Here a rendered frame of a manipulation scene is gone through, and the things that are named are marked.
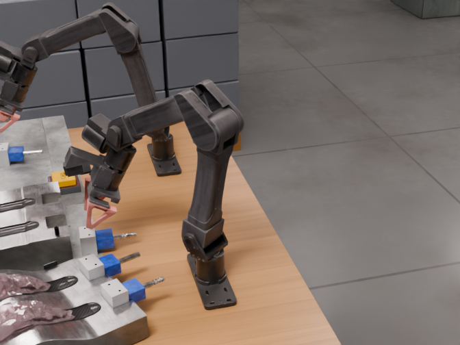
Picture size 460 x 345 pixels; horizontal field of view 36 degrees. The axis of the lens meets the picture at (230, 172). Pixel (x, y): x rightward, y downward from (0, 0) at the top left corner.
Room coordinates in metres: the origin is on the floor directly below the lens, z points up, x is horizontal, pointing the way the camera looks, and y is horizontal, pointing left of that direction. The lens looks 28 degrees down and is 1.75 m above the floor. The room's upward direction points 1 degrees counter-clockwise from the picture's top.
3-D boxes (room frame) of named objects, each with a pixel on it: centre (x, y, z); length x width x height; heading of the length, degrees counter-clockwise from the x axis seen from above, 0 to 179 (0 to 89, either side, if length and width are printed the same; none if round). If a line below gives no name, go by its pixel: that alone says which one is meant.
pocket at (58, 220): (1.36, 0.40, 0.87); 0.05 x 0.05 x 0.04; 18
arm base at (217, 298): (1.26, 0.05, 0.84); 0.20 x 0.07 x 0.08; 14
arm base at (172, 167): (1.84, 0.19, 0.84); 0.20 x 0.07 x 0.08; 14
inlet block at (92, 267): (1.24, 0.26, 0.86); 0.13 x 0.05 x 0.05; 125
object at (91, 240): (1.38, 0.29, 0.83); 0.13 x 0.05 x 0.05; 103
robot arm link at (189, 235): (1.26, 0.05, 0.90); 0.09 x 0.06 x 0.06; 144
